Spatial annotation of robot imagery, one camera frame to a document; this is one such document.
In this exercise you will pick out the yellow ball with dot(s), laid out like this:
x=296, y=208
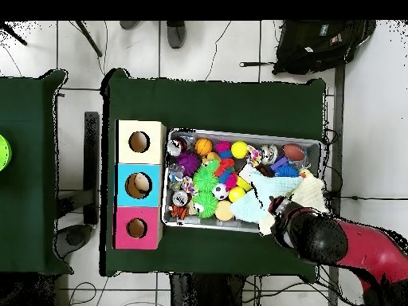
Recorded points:
x=239, y=149
x=236, y=194

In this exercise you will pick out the grey metal post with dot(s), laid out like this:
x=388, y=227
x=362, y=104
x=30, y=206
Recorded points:
x=337, y=143

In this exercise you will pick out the person's grey shoe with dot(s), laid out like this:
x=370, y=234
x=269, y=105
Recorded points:
x=129, y=25
x=176, y=35

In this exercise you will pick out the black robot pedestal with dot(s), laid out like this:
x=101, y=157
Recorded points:
x=204, y=293

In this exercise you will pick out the mint waffle cloth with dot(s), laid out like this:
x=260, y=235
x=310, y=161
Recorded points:
x=267, y=188

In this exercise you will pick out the small orange basketball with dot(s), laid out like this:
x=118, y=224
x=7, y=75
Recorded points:
x=203, y=146

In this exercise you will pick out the clear mesh bin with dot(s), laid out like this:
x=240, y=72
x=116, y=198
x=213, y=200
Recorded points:
x=274, y=139

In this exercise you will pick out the cream waffle cloth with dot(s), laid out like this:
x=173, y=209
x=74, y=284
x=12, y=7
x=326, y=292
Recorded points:
x=310, y=191

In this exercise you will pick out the crushed clear plastic bottle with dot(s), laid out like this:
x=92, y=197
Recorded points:
x=176, y=173

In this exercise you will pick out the crushed silver can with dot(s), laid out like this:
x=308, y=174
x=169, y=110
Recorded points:
x=180, y=198

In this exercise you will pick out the yellow plush duck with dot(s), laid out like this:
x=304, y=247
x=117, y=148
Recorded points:
x=305, y=173

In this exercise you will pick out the black backpack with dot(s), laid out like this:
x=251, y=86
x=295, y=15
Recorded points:
x=318, y=47

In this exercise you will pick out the grey stand foot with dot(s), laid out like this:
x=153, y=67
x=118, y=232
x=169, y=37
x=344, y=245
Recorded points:
x=73, y=239

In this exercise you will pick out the small brown football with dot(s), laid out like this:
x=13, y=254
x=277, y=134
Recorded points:
x=294, y=152

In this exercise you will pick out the dark green table cloth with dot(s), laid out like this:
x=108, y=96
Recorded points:
x=223, y=105
x=25, y=159

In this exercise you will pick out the crushed red soda can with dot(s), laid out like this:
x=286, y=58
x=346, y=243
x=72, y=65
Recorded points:
x=177, y=146

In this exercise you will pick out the lime green round object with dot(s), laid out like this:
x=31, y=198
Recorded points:
x=3, y=153

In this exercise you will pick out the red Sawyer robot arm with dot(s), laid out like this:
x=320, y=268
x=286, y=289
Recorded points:
x=376, y=248

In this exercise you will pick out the black tripod leg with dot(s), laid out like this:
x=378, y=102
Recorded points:
x=89, y=40
x=14, y=34

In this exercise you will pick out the black upright panel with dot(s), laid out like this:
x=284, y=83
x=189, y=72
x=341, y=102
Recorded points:
x=91, y=159

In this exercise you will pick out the blue spiky ball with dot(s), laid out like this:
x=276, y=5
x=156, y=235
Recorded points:
x=287, y=170

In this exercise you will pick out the wooden three-hole box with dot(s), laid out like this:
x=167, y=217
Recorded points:
x=140, y=156

